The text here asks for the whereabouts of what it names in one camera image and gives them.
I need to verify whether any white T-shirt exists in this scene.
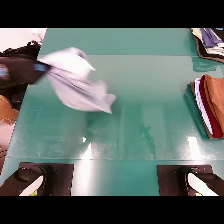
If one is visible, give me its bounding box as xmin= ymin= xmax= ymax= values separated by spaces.
xmin=37 ymin=46 xmax=117 ymax=115

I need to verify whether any green garment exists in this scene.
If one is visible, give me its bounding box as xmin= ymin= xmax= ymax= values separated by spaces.
xmin=182 ymin=84 xmax=212 ymax=140

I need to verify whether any white garment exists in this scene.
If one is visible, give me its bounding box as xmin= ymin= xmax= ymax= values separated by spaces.
xmin=194 ymin=77 xmax=215 ymax=136

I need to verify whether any red garment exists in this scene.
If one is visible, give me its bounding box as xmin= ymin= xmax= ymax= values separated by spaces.
xmin=199 ymin=77 xmax=224 ymax=140

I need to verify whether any orange garment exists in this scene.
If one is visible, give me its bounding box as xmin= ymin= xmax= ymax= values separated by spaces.
xmin=203 ymin=73 xmax=224 ymax=134

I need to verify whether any brown garment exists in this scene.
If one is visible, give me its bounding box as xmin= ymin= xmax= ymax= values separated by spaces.
xmin=0 ymin=94 xmax=20 ymax=125

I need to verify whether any heap of clothes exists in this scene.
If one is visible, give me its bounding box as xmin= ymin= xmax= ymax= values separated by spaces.
xmin=189 ymin=27 xmax=224 ymax=64

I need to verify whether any purple garment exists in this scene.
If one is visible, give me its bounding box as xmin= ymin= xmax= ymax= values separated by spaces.
xmin=199 ymin=27 xmax=223 ymax=46

